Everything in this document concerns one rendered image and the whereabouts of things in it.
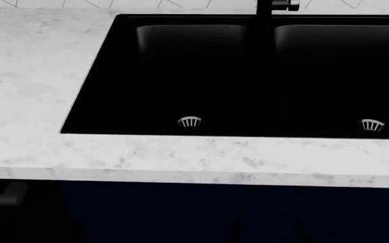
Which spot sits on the silver sink drain strainer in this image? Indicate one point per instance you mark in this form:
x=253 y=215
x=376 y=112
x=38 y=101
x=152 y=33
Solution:
x=189 y=121
x=372 y=125

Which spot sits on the black double basin sink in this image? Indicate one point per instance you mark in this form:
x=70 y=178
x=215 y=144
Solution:
x=194 y=83

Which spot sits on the dark blue base cabinet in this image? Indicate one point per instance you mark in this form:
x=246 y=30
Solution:
x=214 y=215

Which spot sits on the black kitchen faucet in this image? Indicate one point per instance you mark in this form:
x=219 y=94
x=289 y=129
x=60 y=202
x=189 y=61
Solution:
x=273 y=6

